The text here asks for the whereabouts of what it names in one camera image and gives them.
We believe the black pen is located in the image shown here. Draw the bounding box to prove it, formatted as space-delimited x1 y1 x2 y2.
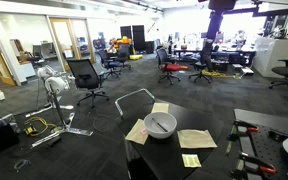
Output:
152 118 168 132

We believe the tan napkin behind bowl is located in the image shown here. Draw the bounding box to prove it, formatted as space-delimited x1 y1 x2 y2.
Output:
151 103 169 113

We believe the red seat office chair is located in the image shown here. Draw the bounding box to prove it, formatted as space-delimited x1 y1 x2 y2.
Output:
157 49 188 84

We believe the blue office chair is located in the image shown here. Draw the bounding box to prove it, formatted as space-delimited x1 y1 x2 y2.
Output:
97 50 122 77

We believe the black cart table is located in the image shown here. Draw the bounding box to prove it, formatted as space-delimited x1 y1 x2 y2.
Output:
125 104 224 180

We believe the black office chair foreground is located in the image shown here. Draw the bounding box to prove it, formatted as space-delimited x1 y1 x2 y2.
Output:
67 59 109 108

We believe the tan napkin near clamps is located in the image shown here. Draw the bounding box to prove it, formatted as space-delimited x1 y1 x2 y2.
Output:
177 129 217 149

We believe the yellow sticky note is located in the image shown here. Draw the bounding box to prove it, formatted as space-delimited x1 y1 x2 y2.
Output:
182 154 201 168

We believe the black perforated breadboard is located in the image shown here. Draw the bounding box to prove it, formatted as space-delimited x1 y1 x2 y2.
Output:
233 109 288 180

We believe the silver cart handle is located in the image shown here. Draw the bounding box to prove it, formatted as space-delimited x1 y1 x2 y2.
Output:
114 88 155 118

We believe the orange-handled clamp upper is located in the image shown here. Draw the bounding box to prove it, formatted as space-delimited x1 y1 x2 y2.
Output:
227 120 259 142

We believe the orange-handled clamp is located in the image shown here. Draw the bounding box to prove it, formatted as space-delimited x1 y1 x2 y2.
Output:
230 152 277 180
227 120 259 142

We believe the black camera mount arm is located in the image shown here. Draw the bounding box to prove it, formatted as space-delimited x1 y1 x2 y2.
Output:
202 0 237 71

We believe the yellow cable on floor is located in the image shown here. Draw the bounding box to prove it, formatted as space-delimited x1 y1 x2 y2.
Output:
24 116 57 137

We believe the orange-handled clamp lower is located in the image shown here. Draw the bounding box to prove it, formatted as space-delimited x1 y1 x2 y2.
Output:
230 152 277 180

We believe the black coiled cable floor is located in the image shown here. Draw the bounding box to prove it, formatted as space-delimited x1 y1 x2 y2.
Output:
13 159 31 172

